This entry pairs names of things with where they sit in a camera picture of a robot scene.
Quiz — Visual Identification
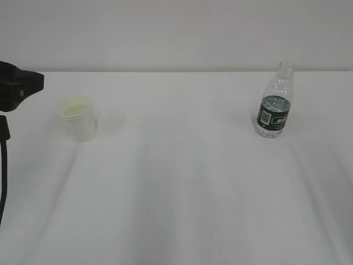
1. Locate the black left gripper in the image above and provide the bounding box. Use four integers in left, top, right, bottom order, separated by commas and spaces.
1, 61, 44, 112

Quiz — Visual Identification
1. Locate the white paper cup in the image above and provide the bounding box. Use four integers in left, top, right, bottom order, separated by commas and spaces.
58, 95, 96, 142

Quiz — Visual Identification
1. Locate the Yibao mineral water bottle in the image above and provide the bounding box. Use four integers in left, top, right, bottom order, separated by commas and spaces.
255, 62, 296, 139

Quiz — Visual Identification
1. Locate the black left camera cable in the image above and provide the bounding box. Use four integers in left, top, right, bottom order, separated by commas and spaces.
0, 114, 12, 230

